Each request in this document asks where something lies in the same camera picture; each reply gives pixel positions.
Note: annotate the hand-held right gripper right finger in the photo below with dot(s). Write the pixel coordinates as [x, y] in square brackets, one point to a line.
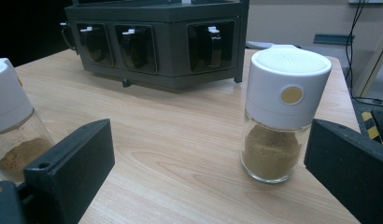
[351, 168]

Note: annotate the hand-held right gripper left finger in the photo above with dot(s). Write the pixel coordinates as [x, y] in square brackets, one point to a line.
[71, 168]

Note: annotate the white-lid jar of brown powder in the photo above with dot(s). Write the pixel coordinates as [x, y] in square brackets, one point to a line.
[9, 102]

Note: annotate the dark grey seasoning rack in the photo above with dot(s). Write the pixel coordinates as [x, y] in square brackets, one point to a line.
[171, 46]

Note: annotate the yellow-black striped stand base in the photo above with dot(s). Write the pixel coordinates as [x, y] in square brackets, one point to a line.
[371, 127]

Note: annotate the white-lid jar of yellowish powder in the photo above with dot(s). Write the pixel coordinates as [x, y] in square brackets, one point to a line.
[283, 102]

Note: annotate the black curtain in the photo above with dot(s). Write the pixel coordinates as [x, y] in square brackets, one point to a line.
[24, 28]

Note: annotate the wooden shelf frame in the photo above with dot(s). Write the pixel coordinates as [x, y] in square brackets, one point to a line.
[371, 68]

